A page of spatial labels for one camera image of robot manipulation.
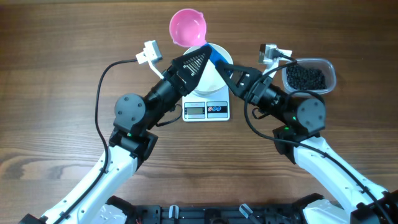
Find black cable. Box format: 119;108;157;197
43;58;139;224
243;52;396;224

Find clear plastic container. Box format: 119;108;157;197
282;58;337;95

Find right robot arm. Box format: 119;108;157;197
216;60;397;223

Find black beans in container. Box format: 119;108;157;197
286;64;326;90

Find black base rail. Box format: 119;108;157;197
129;204;306;224

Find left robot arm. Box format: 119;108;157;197
21;44;212;223

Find right black cable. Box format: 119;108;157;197
243;52;396;224

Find white kitchen scale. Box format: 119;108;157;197
182;85;230;122

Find pink scoop with blue handle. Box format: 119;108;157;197
169;8;227;66

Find left black cable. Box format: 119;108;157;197
43;58;139;224

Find white bowl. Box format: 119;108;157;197
193;43;233;95

